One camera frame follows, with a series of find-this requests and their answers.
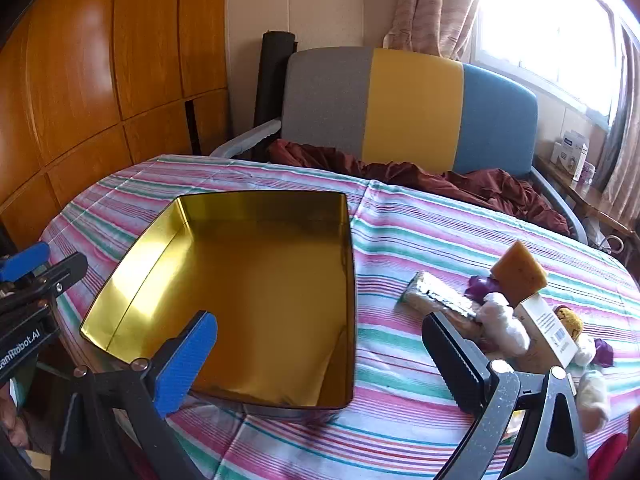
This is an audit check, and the wooden wardrobe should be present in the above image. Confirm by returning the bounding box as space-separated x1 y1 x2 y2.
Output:
0 0 236 251

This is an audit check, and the white box with barcode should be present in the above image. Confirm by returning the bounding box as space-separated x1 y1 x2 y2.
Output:
514 294 578 368

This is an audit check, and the gold tin box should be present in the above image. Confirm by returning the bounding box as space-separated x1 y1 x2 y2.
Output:
80 191 357 417

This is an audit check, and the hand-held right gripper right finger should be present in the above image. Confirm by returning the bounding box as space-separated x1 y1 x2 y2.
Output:
422 311 591 480

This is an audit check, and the grey yellow blue armchair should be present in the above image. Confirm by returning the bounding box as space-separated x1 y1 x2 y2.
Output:
210 47 588 243

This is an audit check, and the white cardboard box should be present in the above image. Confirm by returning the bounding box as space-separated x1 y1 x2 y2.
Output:
550 129 591 181

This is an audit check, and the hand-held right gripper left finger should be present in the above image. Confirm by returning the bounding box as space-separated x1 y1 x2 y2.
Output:
50 310 219 480

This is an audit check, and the white cable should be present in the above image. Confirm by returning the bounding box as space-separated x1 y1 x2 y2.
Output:
599 234 627 257

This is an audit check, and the window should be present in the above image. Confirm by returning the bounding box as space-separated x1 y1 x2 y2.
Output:
470 0 626 126

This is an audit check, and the foil wrapped packet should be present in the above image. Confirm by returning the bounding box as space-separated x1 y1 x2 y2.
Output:
395 271 485 346

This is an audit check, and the wooden side table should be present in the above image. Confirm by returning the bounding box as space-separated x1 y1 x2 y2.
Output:
532 152 640 251

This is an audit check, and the red cloth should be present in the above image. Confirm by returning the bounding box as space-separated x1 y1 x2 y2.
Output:
589 432 640 480

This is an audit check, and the beige curtain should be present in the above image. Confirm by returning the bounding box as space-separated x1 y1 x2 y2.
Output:
382 0 483 61
597 25 640 226

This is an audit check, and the yellow loofah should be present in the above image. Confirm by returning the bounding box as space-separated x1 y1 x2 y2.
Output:
552 306 586 341

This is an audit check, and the brown wedge sponge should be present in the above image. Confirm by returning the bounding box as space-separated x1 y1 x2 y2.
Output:
490 240 549 308

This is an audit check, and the purple wrapper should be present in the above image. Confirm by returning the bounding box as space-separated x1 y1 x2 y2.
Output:
465 275 496 303
594 338 615 368

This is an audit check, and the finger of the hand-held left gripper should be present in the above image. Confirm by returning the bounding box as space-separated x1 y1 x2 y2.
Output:
0 242 52 283
0 252 89 313

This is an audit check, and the striped tablecloth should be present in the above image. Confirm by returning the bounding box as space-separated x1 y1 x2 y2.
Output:
40 154 640 480

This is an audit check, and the maroon cloth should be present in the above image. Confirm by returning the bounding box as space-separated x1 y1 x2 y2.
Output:
267 139 573 236

